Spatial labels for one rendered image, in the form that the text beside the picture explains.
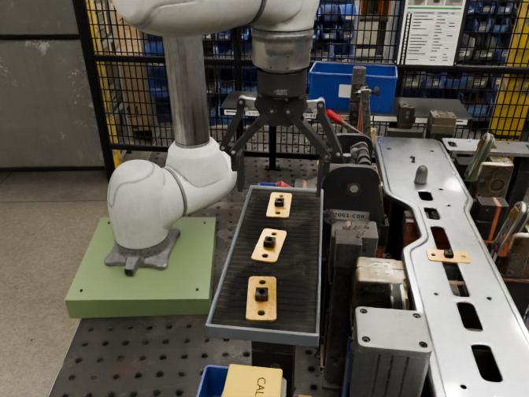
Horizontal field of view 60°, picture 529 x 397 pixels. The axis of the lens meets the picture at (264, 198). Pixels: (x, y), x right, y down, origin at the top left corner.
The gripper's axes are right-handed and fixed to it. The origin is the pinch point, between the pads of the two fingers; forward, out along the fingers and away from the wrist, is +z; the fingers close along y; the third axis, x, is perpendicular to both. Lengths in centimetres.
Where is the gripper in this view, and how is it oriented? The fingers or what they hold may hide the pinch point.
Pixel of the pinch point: (279, 185)
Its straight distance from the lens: 80.1
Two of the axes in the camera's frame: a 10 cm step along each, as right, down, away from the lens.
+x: 1.3, -4.9, 8.6
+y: 9.9, 0.6, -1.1
